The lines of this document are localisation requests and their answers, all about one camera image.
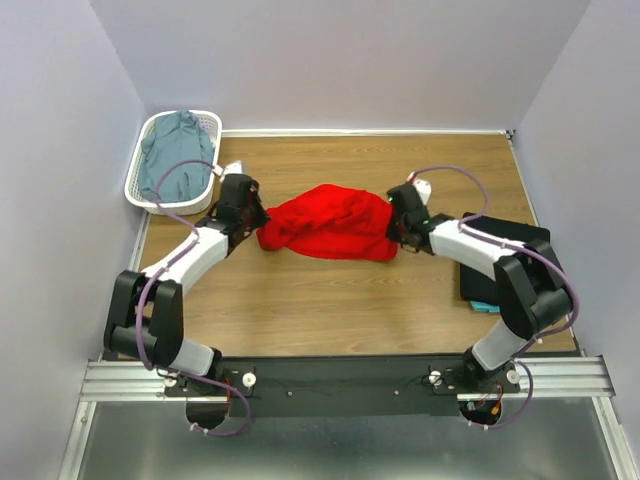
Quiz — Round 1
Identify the red t shirt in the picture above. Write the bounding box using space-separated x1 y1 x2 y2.
256 184 398 262

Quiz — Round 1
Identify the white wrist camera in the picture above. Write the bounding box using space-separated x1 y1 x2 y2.
221 160 248 177
410 178 432 206

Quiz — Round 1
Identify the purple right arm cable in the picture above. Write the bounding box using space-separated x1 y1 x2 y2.
408 165 584 431

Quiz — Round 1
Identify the white plastic laundry basket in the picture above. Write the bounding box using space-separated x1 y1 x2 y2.
124 110 222 215

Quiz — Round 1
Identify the white table edge strip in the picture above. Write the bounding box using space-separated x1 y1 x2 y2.
222 128 514 138

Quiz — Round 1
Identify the folded teal t shirt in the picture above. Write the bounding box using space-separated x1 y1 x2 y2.
469 301 500 314

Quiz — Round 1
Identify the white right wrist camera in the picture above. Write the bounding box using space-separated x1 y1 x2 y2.
410 178 432 206

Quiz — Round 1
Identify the aluminium frame rail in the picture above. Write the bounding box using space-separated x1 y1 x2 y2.
58 355 617 480

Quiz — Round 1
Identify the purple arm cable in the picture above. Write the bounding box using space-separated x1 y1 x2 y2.
408 165 584 431
134 159 251 437

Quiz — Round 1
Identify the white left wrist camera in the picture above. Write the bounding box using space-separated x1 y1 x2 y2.
221 160 248 177

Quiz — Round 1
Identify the folded black t shirt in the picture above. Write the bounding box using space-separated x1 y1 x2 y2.
459 216 551 306

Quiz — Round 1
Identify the grey-blue t shirt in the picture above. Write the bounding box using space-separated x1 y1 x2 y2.
138 110 214 203

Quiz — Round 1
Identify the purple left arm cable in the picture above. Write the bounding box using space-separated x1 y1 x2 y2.
134 159 251 437

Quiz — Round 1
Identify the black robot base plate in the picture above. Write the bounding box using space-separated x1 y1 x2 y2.
164 353 521 419

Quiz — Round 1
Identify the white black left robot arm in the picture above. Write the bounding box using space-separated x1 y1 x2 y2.
103 173 269 395

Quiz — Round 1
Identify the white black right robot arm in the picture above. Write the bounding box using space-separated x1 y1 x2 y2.
387 181 579 392

